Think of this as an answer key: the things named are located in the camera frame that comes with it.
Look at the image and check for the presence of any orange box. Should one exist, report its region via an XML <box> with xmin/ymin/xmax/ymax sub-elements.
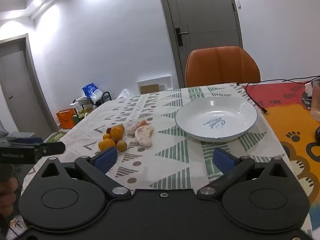
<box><xmin>56</xmin><ymin>109</ymin><xmax>76</xmax><ymax>130</ymax></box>

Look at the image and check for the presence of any white plastic bag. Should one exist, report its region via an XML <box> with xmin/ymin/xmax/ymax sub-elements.
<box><xmin>72</xmin><ymin>96</ymin><xmax>94</xmax><ymax>105</ymax></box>

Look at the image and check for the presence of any large peeled pomelo segment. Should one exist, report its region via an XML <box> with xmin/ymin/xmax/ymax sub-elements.
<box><xmin>134</xmin><ymin>126</ymin><xmax>155</xmax><ymax>147</ymax></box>

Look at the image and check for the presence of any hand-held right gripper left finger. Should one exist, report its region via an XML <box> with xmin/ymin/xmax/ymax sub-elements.
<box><xmin>39</xmin><ymin>146</ymin><xmax>132</xmax><ymax>202</ymax></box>

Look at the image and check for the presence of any blue plastic bag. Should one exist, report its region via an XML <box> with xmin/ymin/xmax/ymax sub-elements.
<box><xmin>82</xmin><ymin>82</ymin><xmax>103</xmax><ymax>103</ymax></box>

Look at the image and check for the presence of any green yellow package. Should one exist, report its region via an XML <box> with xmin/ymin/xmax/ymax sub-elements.
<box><xmin>73</xmin><ymin>106</ymin><xmax>95</xmax><ymax>122</ymax></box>

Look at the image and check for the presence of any medium orange mandarin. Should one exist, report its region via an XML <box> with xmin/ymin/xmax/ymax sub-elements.
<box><xmin>98</xmin><ymin>139</ymin><xmax>116</xmax><ymax>152</ymax></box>

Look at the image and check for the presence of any orange leather chair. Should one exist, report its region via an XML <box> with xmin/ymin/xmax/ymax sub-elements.
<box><xmin>185</xmin><ymin>46</ymin><xmax>261</xmax><ymax>88</ymax></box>

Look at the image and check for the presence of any grey blue box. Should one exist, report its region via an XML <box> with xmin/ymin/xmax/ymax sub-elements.
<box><xmin>5</xmin><ymin>131</ymin><xmax>36</xmax><ymax>143</ymax></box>

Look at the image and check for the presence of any large orange mandarin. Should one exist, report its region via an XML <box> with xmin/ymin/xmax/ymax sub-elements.
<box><xmin>110</xmin><ymin>126</ymin><xmax>123</xmax><ymax>140</ymax></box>

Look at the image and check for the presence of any black metal rack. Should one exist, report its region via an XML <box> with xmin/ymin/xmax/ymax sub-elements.
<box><xmin>72</xmin><ymin>92</ymin><xmax>112</xmax><ymax>112</ymax></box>

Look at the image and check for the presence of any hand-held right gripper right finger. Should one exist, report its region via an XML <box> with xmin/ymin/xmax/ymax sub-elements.
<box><xmin>197</xmin><ymin>147</ymin><xmax>290</xmax><ymax>202</ymax></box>

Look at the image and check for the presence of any clear plastic bag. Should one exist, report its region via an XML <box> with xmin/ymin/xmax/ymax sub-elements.
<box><xmin>116</xmin><ymin>89</ymin><xmax>137</xmax><ymax>100</ymax></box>

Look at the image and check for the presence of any narrow grey door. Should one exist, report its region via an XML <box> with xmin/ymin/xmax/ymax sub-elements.
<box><xmin>0</xmin><ymin>34</ymin><xmax>53</xmax><ymax>137</ymax></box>

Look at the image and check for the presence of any red orange paw print mat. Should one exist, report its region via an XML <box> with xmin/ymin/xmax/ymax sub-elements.
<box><xmin>242</xmin><ymin>79</ymin><xmax>320</xmax><ymax>240</ymax></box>

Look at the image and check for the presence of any black cable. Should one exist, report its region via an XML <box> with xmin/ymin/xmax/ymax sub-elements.
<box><xmin>236</xmin><ymin>75</ymin><xmax>320</xmax><ymax>114</ymax></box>

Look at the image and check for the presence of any person's left hand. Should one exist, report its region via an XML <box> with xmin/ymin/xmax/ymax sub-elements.
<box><xmin>0</xmin><ymin>176</ymin><xmax>19</xmax><ymax>217</ymax></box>

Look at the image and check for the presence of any white plate with blue rim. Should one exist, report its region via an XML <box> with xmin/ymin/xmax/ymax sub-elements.
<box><xmin>175</xmin><ymin>96</ymin><xmax>258</xmax><ymax>142</ymax></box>

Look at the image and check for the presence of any brown cardboard sheet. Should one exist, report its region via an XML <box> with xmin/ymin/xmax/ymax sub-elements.
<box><xmin>140</xmin><ymin>84</ymin><xmax>160</xmax><ymax>95</ymax></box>

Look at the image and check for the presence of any translucent plastic cup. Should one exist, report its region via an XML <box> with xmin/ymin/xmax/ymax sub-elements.
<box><xmin>311</xmin><ymin>80</ymin><xmax>320</xmax><ymax>121</ymax></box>

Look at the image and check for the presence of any black door lock handle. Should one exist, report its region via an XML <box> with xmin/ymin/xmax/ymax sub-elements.
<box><xmin>175</xmin><ymin>25</ymin><xmax>190</xmax><ymax>46</ymax></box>

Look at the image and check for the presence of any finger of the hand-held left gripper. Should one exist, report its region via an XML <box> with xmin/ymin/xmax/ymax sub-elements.
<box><xmin>35</xmin><ymin>141</ymin><xmax>66</xmax><ymax>157</ymax></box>

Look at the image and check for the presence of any large grey door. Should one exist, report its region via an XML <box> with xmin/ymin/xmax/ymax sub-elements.
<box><xmin>156</xmin><ymin>0</ymin><xmax>243</xmax><ymax>89</ymax></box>

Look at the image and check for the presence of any patterned white green tablecloth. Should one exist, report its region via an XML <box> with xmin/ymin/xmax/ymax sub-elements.
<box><xmin>20</xmin><ymin>83</ymin><xmax>314</xmax><ymax>240</ymax></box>

